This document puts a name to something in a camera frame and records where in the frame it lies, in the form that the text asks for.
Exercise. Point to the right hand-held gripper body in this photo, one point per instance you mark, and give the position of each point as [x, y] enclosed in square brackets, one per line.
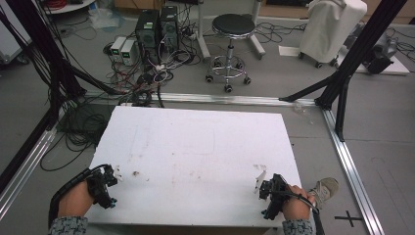
[275, 196]

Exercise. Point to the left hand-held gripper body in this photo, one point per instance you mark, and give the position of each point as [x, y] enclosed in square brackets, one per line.
[100, 189]

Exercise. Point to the person's right hand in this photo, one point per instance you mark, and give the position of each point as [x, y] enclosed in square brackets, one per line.
[297, 204]

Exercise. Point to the person's left hand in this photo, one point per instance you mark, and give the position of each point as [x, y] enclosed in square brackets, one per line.
[75, 200]

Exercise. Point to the person's beige shoe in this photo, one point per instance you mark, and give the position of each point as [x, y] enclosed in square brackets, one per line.
[324, 191]

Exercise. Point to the black floor mat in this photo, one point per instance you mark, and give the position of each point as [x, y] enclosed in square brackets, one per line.
[86, 119]

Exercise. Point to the white power supply unit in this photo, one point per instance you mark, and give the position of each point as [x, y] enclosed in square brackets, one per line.
[128, 52]
[117, 47]

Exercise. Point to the large black computer tower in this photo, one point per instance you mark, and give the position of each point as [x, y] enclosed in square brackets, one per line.
[147, 36]

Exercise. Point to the small black computer tower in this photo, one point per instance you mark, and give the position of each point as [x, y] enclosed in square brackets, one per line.
[169, 27]

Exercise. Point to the clear plastic bag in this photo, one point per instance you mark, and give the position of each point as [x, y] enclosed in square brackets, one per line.
[106, 18]

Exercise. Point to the white table stand legs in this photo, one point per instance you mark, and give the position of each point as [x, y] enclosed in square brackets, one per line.
[204, 39]

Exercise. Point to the black round stool chrome base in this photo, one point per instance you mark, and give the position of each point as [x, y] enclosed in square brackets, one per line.
[233, 26]

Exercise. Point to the round white table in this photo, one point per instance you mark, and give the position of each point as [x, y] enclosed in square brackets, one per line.
[70, 6]

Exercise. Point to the white covered cart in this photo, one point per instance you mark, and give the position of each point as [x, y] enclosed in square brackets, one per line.
[329, 29]

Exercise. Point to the black device on white board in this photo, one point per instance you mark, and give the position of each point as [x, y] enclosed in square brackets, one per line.
[380, 57]

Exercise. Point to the white flat floor board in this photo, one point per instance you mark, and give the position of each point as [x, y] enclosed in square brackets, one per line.
[396, 68]

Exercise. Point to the long aluminium floor rail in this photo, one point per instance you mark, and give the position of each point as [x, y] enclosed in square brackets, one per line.
[228, 99]

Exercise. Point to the black braced frame post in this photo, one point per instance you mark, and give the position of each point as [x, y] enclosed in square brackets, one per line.
[359, 49]

